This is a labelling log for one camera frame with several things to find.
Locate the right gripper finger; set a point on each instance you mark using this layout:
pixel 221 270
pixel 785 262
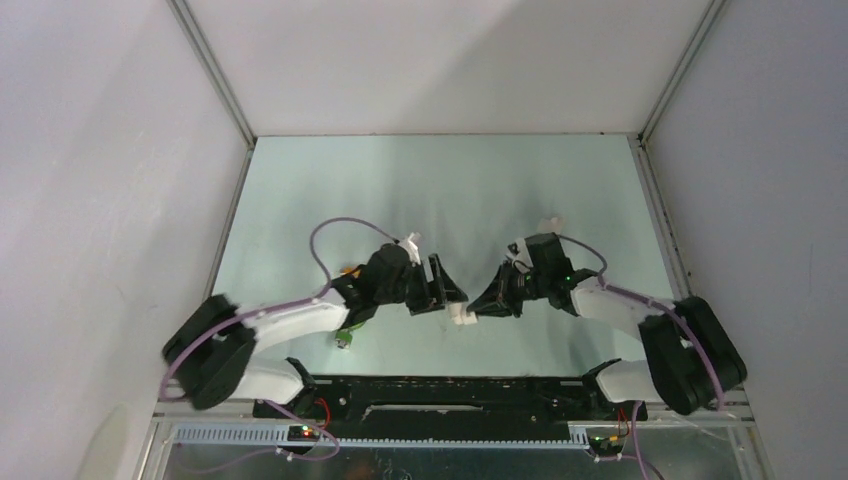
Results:
pixel 491 309
pixel 494 294

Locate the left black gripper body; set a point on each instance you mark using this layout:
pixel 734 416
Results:
pixel 420 293

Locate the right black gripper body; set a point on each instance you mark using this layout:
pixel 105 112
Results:
pixel 520 287

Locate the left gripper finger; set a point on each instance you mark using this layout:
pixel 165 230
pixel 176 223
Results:
pixel 450 309
pixel 445 290

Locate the white pipe elbow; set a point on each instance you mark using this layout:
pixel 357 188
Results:
pixel 460 315

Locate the green water faucet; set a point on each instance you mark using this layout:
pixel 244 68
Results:
pixel 344 337

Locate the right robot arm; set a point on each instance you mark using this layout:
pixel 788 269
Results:
pixel 689 360

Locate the far white pipe elbow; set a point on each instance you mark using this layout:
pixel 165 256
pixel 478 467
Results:
pixel 551 225

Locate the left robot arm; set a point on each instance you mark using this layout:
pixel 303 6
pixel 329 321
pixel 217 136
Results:
pixel 216 355

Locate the orange water faucet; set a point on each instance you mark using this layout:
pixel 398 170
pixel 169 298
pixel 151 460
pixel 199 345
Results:
pixel 353 271

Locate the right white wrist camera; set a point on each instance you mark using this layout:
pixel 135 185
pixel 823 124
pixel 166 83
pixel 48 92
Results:
pixel 517 251

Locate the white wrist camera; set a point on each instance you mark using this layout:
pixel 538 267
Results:
pixel 410 244
pixel 517 251

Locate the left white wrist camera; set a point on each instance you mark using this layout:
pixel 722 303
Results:
pixel 410 244

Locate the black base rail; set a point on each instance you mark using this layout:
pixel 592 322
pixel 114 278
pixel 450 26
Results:
pixel 476 409

